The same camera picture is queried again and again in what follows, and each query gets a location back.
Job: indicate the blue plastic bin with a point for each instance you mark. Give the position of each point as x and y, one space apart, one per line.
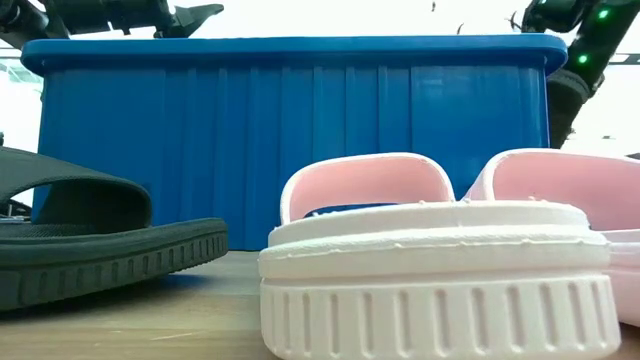
200 150

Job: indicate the pink slide sandal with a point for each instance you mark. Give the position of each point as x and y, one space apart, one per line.
575 185
425 300

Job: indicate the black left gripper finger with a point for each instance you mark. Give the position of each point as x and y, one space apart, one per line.
192 20

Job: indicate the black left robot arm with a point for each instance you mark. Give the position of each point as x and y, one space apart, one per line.
20 25

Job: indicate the black slide sandal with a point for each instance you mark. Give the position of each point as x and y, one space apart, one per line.
100 260

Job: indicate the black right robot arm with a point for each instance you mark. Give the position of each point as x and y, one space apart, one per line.
595 35

